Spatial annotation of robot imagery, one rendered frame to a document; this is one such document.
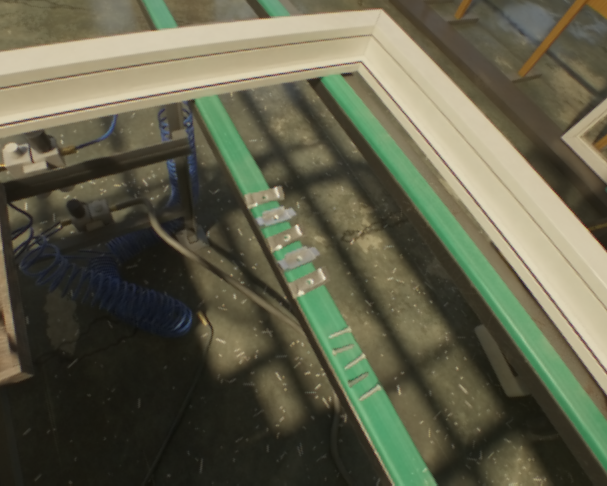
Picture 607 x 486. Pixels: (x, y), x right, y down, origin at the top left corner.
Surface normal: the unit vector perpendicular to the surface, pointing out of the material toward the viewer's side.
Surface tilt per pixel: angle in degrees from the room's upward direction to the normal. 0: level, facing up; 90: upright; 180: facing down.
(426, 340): 0
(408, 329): 0
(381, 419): 0
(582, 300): 90
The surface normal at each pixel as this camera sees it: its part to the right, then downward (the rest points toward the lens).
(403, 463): 0.17, -0.49
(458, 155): -0.89, 0.30
